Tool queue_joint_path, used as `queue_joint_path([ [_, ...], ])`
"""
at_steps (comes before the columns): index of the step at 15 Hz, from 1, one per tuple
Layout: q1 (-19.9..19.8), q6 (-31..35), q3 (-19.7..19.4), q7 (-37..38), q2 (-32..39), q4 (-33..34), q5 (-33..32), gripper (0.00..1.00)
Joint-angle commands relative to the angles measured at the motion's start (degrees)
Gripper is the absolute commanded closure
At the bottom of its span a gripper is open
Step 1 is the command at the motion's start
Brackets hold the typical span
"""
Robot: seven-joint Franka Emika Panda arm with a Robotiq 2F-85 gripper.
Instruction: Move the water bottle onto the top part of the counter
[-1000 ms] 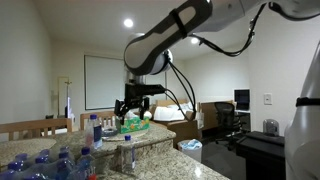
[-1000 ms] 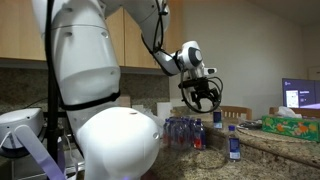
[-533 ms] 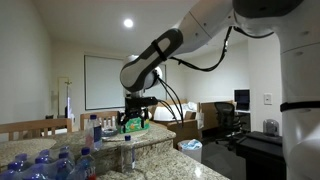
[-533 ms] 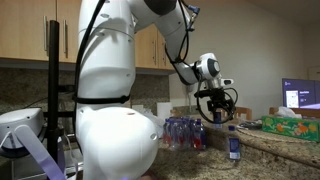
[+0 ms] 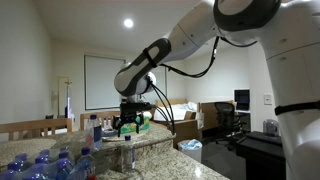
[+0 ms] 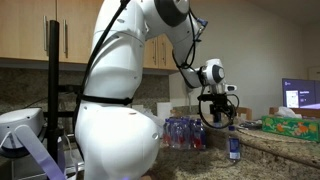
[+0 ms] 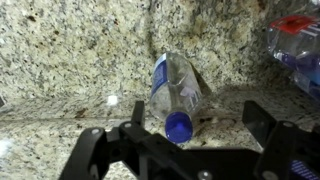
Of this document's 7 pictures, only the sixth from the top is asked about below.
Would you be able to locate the wooden cabinet door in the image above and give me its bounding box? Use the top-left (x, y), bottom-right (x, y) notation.
top-left (157, 33), bottom-right (180, 71)
top-left (142, 35), bottom-right (158, 70)
top-left (56, 0), bottom-right (105, 64)
top-left (0, 0), bottom-right (58, 62)

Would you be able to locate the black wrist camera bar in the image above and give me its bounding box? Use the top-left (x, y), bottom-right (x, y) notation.
top-left (196, 93), bottom-right (218, 102)

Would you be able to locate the green floral tissue box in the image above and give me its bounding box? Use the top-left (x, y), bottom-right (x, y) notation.
top-left (261, 115), bottom-right (320, 143)

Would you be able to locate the black stand pole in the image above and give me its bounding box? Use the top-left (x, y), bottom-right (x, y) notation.
top-left (42, 19), bottom-right (84, 164)

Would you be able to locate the small black object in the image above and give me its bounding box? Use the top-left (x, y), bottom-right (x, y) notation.
top-left (239, 120), bottom-right (263, 131)

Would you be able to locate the wooden chair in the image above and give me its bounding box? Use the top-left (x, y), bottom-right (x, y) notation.
top-left (268, 106), bottom-right (320, 120)
top-left (234, 106), bottom-right (253, 122)

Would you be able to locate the shrink-wrapped pack of water bottles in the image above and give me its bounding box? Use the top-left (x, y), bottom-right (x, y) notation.
top-left (162, 116), bottom-right (207, 151)

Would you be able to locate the television screen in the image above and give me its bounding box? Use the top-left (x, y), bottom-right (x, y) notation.
top-left (281, 78), bottom-right (320, 110)

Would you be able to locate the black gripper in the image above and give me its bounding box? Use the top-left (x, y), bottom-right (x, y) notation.
top-left (209, 97), bottom-right (237, 126)

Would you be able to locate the metal cabinet handle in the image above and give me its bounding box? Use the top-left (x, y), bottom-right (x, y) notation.
top-left (62, 19), bottom-right (69, 58)
top-left (43, 15), bottom-right (49, 53)
top-left (162, 39), bottom-right (167, 66)
top-left (153, 38), bottom-right (158, 66)

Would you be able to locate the white paper towel roll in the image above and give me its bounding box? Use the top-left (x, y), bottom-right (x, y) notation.
top-left (156, 101), bottom-right (173, 122)

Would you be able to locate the white tissue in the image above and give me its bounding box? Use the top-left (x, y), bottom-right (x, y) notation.
top-left (275, 106), bottom-right (303, 120)

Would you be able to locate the white headset with lavender strap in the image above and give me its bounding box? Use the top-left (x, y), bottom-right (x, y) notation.
top-left (0, 107), bottom-right (68, 180)

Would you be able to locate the woven beige placemat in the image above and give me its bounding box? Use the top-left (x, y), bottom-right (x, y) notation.
top-left (234, 124), bottom-right (320, 145)

